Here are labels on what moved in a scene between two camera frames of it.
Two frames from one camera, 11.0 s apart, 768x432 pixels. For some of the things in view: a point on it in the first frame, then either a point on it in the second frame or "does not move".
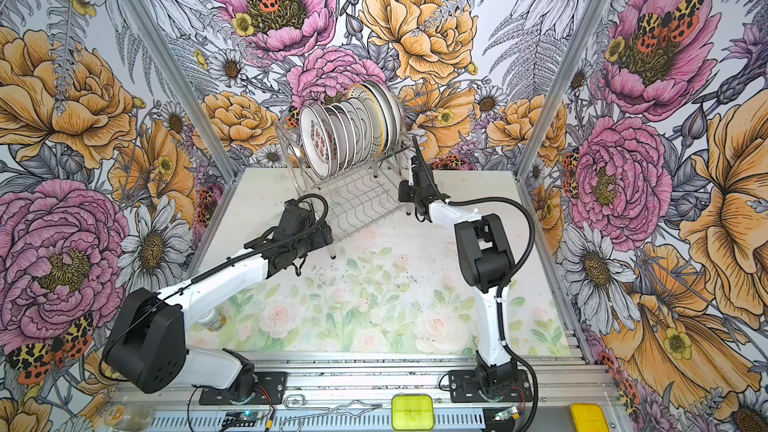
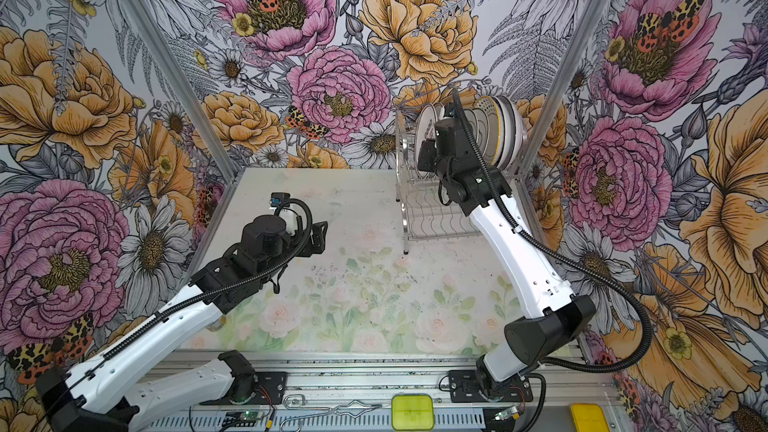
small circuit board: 241,418 does not move
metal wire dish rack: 357,201 → 423,213
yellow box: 588,417 does not move
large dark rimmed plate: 394,114 → 511,131
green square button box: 412,412 does not move
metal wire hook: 298,402 does not move
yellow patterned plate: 365,96 → 487,128
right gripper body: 410,193 → 430,161
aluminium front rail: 354,394 does not move
